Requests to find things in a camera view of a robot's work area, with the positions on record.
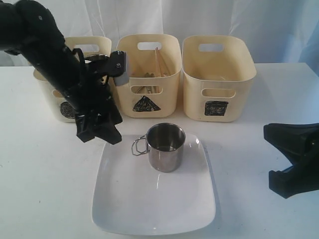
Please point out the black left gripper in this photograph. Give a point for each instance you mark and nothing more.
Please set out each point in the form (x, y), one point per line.
(81, 85)

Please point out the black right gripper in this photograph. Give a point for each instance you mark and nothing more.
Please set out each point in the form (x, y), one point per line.
(294, 141)

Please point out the steel mug with wire handle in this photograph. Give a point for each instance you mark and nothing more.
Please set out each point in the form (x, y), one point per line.
(163, 143)

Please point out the steel mug with band handle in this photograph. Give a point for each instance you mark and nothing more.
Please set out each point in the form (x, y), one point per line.
(97, 58)

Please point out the white square plate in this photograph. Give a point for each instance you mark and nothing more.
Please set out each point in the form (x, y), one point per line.
(132, 198)

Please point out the wooden chopstick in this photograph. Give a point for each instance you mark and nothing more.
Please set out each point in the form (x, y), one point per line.
(158, 65)
(164, 66)

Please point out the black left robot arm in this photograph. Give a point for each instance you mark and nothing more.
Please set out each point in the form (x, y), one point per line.
(29, 29)

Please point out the cream bin with circle mark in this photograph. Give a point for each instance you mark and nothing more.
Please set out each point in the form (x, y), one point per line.
(90, 45)

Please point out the cream bin with triangle mark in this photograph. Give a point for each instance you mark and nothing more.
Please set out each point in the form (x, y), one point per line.
(140, 49)

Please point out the cream bin with square mark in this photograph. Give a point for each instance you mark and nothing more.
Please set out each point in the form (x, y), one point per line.
(218, 75)

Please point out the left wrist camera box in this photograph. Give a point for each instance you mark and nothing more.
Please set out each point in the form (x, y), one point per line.
(116, 67)

